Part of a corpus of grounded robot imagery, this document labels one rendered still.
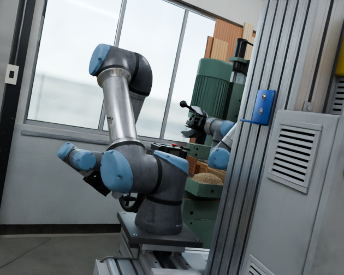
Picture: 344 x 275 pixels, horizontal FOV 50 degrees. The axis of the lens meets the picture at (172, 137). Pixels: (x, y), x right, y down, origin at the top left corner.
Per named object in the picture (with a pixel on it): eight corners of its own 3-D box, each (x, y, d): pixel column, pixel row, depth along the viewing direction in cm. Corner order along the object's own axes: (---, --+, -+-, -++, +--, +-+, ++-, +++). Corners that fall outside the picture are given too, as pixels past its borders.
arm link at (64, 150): (59, 157, 142) (53, 155, 149) (81, 173, 147) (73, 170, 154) (72, 141, 144) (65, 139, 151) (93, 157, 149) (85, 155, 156)
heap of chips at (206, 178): (189, 177, 167) (190, 169, 167) (213, 179, 174) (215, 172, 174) (200, 183, 159) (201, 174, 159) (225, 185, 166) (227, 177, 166)
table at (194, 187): (124, 163, 206) (126, 153, 205) (171, 168, 221) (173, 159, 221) (178, 195, 154) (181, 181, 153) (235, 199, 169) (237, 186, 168)
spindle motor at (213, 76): (181, 116, 194) (193, 57, 192) (207, 121, 203) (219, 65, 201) (199, 120, 179) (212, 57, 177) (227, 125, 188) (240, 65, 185)
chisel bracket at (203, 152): (184, 157, 193) (187, 142, 192) (206, 160, 200) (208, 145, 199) (191, 161, 186) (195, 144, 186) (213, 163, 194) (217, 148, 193)
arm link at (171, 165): (190, 202, 114) (199, 159, 113) (153, 200, 106) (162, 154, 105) (170, 190, 123) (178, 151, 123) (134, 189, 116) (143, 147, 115)
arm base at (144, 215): (188, 237, 111) (195, 205, 110) (140, 232, 106) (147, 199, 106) (173, 219, 125) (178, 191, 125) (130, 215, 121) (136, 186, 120)
